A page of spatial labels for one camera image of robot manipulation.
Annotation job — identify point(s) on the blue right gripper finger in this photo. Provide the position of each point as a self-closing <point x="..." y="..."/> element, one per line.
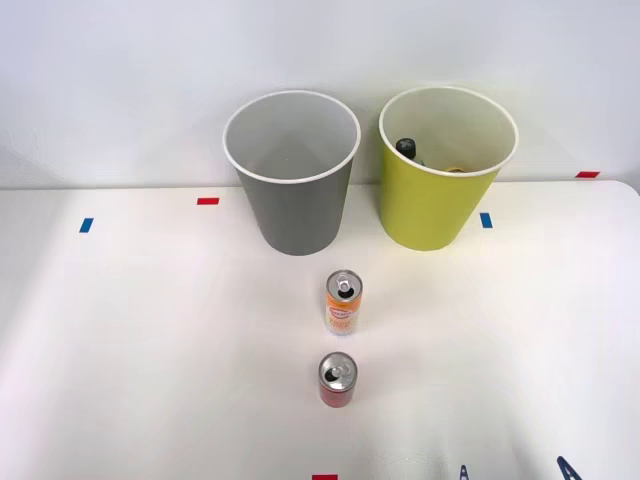
<point x="464" y="474"/>
<point x="570" y="472"/>

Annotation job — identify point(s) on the yellow label plastic bottle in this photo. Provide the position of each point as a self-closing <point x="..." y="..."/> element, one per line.
<point x="456" y="169"/>

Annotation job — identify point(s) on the red drink can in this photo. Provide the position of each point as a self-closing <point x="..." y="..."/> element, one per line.
<point x="337" y="387"/>

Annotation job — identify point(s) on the orange and white drink can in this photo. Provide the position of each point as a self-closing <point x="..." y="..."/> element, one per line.
<point x="342" y="312"/>

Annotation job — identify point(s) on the yellow-green plastic waste bin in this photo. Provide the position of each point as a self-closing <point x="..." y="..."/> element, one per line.
<point x="430" y="210"/>

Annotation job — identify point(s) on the grey plastic waste bin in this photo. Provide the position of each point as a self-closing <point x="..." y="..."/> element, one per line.
<point x="300" y="215"/>

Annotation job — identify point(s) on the green bottle with black cap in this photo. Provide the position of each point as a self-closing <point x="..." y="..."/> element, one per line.
<point x="406" y="146"/>

